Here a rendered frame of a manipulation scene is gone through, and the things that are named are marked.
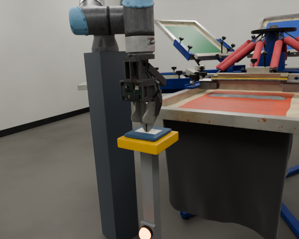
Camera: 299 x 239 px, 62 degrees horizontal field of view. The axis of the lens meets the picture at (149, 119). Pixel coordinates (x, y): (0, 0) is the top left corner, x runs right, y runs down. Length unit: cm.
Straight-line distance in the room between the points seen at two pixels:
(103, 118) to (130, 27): 84
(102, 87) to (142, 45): 76
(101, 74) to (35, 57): 360
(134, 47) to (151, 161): 31
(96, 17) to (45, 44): 434
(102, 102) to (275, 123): 90
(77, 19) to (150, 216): 60
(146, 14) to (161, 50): 563
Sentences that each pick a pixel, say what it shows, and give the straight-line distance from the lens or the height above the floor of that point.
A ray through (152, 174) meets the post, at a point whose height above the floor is 84.
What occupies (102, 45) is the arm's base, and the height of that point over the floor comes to 123.
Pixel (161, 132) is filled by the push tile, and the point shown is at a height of 96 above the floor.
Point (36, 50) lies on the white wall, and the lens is 493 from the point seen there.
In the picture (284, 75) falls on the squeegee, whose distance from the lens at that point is 136.
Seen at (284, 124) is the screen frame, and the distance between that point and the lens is 77.
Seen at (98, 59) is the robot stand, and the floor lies 116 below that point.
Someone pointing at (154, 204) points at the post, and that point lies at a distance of 79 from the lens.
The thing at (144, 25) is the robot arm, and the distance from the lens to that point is 63.
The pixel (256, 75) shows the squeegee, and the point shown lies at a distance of 135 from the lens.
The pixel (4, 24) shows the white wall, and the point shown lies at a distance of 470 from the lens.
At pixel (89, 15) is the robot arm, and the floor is 128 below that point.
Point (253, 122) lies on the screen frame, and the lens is 78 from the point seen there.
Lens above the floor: 118
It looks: 15 degrees down
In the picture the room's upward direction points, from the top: 2 degrees counter-clockwise
